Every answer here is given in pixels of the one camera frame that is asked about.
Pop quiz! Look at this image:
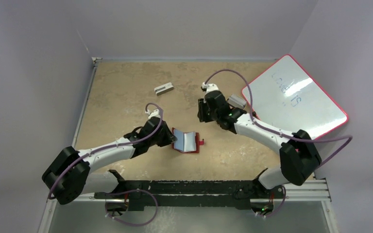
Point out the red card holder wallet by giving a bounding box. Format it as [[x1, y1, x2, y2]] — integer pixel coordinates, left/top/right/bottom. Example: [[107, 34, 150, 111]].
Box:
[[172, 128, 205, 153]]

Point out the stack of white cards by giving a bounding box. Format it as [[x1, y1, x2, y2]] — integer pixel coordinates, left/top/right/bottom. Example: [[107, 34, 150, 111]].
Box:
[[227, 94, 247, 109]]

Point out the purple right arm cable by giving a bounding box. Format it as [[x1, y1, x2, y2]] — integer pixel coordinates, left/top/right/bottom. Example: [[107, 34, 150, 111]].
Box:
[[201, 69, 353, 219]]

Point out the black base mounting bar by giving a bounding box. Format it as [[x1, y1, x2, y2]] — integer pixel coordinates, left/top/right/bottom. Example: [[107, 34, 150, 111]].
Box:
[[94, 170, 285, 214]]

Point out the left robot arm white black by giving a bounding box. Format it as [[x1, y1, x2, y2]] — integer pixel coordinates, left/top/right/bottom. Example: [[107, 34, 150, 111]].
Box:
[[42, 116, 177, 205]]

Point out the aluminium table frame rail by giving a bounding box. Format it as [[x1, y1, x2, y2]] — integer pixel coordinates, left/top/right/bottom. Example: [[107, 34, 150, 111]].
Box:
[[37, 57, 332, 233]]

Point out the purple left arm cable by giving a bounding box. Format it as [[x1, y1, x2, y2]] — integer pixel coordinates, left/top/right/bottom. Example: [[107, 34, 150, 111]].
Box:
[[47, 102, 165, 227]]

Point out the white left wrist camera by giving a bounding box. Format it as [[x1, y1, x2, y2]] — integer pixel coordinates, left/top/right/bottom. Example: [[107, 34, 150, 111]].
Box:
[[145, 109, 161, 119]]

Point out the white grey card reader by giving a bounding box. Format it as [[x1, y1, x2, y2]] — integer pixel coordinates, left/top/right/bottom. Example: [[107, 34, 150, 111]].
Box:
[[154, 83, 174, 96]]

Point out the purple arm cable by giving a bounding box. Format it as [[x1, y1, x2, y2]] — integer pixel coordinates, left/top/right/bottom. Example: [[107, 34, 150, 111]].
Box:
[[201, 69, 353, 219], [47, 102, 165, 227]]

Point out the pink-framed whiteboard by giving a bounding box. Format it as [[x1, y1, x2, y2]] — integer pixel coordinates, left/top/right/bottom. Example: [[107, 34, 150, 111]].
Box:
[[241, 54, 349, 139]]

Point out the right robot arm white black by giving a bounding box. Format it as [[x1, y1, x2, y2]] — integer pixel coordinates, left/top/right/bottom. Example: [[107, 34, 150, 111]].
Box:
[[197, 90, 322, 198]]

